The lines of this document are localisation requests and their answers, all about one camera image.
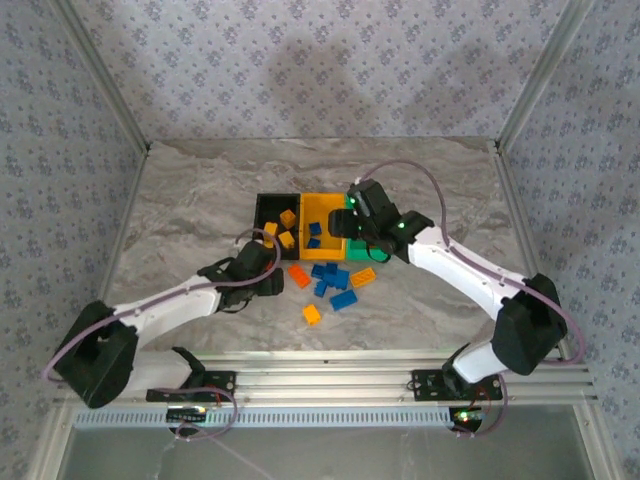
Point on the long blue lego brick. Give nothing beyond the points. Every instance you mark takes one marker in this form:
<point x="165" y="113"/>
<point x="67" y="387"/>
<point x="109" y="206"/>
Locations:
<point x="343" y="300"/>

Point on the orange lego brick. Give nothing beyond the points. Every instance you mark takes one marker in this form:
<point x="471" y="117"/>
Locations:
<point x="299" y="276"/>

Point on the circuit board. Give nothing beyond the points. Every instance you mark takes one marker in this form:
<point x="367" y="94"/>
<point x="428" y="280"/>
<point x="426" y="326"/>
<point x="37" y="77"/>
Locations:
<point x="467" y="416"/>
<point x="187" y="415"/>

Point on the small blue lego brick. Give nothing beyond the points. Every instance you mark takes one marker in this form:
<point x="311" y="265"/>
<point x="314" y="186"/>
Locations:
<point x="313" y="243"/>

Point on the right circuit board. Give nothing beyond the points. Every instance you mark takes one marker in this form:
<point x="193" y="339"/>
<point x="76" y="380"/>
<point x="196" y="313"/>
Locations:
<point x="467" y="416"/>

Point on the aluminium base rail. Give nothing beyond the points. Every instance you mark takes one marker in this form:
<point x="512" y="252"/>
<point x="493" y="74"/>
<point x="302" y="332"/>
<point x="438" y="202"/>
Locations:
<point x="325" y="380"/>

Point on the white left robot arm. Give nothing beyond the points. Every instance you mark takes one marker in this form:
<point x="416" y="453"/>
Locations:
<point x="165" y="305"/>

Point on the yellow plastic bin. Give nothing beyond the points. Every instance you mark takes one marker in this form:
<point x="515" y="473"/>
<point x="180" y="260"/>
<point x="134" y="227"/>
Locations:
<point x="320" y="207"/>

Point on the black plastic bin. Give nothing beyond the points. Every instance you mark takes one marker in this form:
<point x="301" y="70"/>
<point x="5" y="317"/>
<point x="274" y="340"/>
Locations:
<point x="265" y="205"/>

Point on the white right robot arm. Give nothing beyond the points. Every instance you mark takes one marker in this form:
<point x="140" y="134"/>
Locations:
<point x="460" y="270"/>

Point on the aluminium frame post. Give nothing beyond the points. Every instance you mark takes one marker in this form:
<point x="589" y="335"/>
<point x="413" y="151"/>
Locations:
<point x="541" y="75"/>
<point x="105" y="75"/>

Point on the green plastic bin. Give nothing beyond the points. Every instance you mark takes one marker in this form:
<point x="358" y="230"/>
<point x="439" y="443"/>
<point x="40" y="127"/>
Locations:
<point x="356" y="251"/>

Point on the left circuit board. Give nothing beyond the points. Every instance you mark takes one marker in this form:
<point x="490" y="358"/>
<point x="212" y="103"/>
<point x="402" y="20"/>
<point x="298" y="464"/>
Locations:
<point x="187" y="415"/>

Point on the aluminium side rail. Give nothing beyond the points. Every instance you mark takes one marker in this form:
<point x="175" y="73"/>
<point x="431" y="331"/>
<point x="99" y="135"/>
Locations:
<point x="117" y="250"/>
<point x="522" y="225"/>

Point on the long yellow lego brick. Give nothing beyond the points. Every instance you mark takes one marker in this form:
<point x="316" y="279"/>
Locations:
<point x="362" y="277"/>

